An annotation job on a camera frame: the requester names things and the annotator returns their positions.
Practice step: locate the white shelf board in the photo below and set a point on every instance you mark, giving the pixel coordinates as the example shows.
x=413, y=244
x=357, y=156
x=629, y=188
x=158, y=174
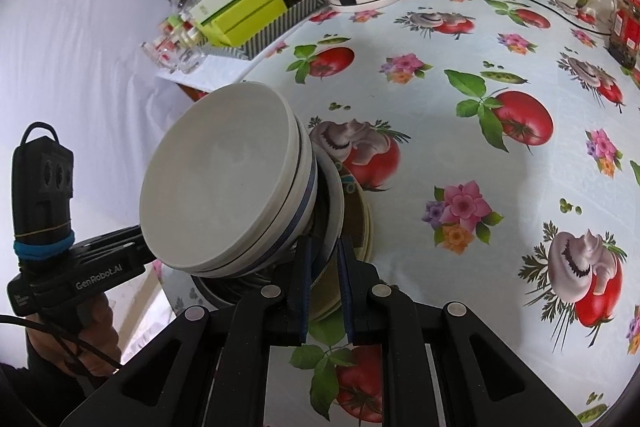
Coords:
x=215, y=74

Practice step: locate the stack of beige plates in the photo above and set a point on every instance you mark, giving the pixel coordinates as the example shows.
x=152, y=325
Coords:
x=327, y=292

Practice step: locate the vegetable print tablecloth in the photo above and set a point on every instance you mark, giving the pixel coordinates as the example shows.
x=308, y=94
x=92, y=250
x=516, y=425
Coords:
x=425, y=157

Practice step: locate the sauce jar with red lid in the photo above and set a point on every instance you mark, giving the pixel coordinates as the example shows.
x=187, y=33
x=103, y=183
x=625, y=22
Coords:
x=625, y=32

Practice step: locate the clear glass mug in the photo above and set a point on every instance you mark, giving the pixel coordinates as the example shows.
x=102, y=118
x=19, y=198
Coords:
x=187, y=59

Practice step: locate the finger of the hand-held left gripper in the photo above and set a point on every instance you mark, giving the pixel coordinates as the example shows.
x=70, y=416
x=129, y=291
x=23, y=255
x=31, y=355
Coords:
x=112, y=244

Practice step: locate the green cardboard box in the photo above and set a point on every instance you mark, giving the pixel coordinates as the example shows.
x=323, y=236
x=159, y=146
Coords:
x=250, y=14

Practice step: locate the black white striped tray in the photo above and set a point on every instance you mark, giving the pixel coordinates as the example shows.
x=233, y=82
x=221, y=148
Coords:
x=280, y=24

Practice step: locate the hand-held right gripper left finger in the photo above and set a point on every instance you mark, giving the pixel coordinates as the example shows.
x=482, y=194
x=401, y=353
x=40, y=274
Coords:
x=302, y=307

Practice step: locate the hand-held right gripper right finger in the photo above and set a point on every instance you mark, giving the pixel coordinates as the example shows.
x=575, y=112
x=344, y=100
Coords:
x=346, y=307

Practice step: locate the stainless steel bowl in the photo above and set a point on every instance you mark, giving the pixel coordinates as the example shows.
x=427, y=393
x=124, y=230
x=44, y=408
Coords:
x=240, y=284

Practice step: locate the person's left hand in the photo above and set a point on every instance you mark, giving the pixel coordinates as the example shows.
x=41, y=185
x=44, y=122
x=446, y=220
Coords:
x=102, y=337

